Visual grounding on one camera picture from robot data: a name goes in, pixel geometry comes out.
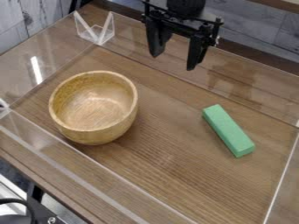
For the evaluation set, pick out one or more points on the wooden bowl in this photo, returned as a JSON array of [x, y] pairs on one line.
[[92, 107]]

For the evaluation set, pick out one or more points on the clear acrylic tray wall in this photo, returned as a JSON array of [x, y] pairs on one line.
[[99, 196]]

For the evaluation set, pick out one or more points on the black table leg bracket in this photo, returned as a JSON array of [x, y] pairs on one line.
[[44, 216]]

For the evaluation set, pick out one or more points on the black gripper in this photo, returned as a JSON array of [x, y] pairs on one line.
[[186, 18]]

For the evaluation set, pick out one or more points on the clear acrylic corner bracket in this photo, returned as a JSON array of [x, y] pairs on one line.
[[96, 34]]

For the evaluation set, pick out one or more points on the green rectangular stick block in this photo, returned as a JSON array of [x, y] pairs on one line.
[[230, 132]]

